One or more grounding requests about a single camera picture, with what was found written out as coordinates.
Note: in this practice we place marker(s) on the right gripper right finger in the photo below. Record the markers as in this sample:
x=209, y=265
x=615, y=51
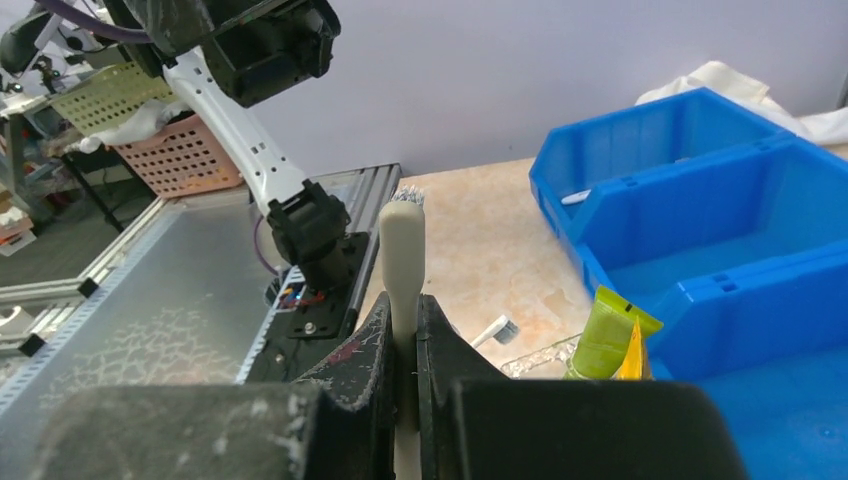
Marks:
x=477, y=423

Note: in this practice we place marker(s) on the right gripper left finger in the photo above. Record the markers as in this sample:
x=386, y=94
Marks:
x=333, y=422

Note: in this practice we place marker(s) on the clear textured square tray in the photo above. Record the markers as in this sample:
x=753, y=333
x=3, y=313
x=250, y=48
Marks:
x=546, y=363

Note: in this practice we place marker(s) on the yellow green tube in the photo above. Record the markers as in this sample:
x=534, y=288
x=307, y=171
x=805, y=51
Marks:
x=604, y=340

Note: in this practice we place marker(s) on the orange yellow small tube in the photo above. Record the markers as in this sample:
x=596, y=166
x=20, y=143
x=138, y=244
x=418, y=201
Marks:
x=635, y=364

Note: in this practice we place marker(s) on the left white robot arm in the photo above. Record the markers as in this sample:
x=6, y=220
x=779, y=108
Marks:
x=221, y=58

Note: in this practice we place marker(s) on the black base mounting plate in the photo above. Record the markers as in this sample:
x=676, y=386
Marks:
x=304, y=326

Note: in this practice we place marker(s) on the red perforated basket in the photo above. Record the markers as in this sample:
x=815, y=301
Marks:
x=183, y=159

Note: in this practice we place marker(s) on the blue divided plastic bin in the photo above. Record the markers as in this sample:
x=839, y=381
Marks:
x=732, y=231

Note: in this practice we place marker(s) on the cream perforated basket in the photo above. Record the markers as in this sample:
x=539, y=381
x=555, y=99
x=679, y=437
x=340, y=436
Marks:
x=109, y=97

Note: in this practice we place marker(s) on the white crumpled cloth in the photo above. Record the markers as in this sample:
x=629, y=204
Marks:
x=824, y=129

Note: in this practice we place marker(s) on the aluminium frame rail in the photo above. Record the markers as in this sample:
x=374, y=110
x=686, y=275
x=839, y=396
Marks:
x=184, y=305

